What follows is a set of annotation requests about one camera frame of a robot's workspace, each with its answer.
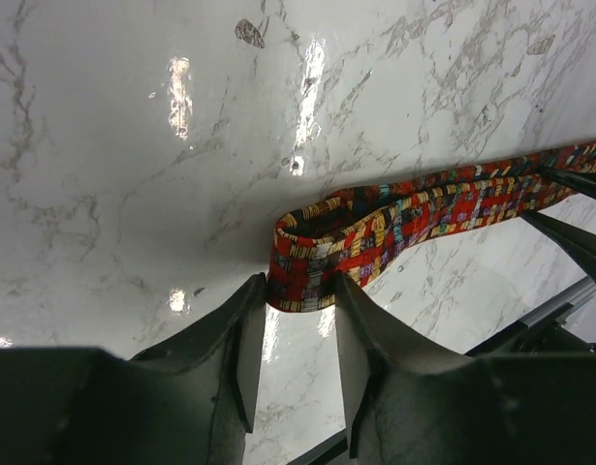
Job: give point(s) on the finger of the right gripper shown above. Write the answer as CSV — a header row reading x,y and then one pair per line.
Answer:
x,y
584,183
578,244

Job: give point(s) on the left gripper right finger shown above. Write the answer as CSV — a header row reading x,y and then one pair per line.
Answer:
x,y
409,400

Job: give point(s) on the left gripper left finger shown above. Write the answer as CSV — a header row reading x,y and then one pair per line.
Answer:
x,y
190,399

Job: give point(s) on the red patterned tie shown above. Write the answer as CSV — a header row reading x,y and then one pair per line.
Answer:
x,y
361,230

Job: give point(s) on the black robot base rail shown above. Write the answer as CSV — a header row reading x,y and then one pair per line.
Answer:
x,y
543,330

